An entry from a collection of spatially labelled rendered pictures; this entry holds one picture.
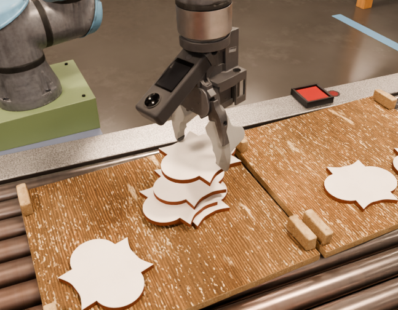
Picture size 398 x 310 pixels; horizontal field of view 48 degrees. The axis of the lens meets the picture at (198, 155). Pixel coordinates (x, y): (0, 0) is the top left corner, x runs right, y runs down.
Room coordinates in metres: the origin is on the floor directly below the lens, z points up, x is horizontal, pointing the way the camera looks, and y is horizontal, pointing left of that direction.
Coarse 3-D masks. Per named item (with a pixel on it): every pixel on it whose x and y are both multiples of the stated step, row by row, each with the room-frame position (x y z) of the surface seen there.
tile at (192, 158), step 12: (192, 132) 0.64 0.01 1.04; (180, 144) 0.61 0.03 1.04; (192, 144) 0.61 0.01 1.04; (204, 144) 0.61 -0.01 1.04; (168, 156) 0.58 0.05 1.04; (180, 156) 0.57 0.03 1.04; (192, 156) 0.57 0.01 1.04; (204, 156) 0.57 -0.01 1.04; (168, 168) 0.55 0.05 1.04; (180, 168) 0.55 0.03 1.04; (192, 168) 0.55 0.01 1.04; (204, 168) 0.54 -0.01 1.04; (216, 168) 0.54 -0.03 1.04; (180, 180) 0.52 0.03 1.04; (192, 180) 0.52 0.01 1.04; (204, 180) 0.52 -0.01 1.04
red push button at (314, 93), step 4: (308, 88) 1.00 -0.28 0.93; (312, 88) 1.00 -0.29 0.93; (316, 88) 1.00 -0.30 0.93; (300, 92) 0.98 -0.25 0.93; (304, 92) 0.98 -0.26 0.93; (308, 92) 0.98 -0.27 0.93; (312, 92) 0.98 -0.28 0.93; (316, 92) 0.98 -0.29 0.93; (320, 92) 0.98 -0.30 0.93; (304, 96) 0.96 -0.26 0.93; (308, 96) 0.96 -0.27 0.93; (312, 96) 0.96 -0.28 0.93; (316, 96) 0.96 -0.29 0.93; (320, 96) 0.96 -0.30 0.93; (324, 96) 0.96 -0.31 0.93; (308, 100) 0.94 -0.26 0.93
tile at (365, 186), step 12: (336, 168) 0.66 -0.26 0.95; (348, 168) 0.66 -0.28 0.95; (360, 168) 0.66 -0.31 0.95; (372, 168) 0.66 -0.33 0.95; (336, 180) 0.63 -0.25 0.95; (348, 180) 0.63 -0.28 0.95; (360, 180) 0.63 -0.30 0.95; (372, 180) 0.63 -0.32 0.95; (384, 180) 0.63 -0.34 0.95; (396, 180) 0.63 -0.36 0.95; (336, 192) 0.60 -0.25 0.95; (348, 192) 0.60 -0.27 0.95; (360, 192) 0.60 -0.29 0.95; (372, 192) 0.60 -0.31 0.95; (384, 192) 0.60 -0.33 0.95; (360, 204) 0.56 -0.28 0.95; (372, 204) 0.57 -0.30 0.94
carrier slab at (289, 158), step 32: (256, 128) 0.81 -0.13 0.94; (288, 128) 0.81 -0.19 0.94; (320, 128) 0.81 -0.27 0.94; (352, 128) 0.81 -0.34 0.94; (384, 128) 0.81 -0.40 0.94; (256, 160) 0.70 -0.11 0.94; (288, 160) 0.70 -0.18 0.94; (320, 160) 0.70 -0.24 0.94; (352, 160) 0.70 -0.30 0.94; (384, 160) 0.70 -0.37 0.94; (288, 192) 0.61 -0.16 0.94; (320, 192) 0.61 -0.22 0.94; (352, 224) 0.53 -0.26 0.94; (384, 224) 0.53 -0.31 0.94
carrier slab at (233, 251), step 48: (48, 192) 0.61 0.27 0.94; (96, 192) 0.61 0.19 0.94; (240, 192) 0.61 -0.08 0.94; (48, 240) 0.49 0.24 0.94; (144, 240) 0.49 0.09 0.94; (192, 240) 0.49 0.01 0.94; (240, 240) 0.49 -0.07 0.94; (288, 240) 0.49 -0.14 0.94; (48, 288) 0.40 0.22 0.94; (192, 288) 0.40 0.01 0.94; (240, 288) 0.40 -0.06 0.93
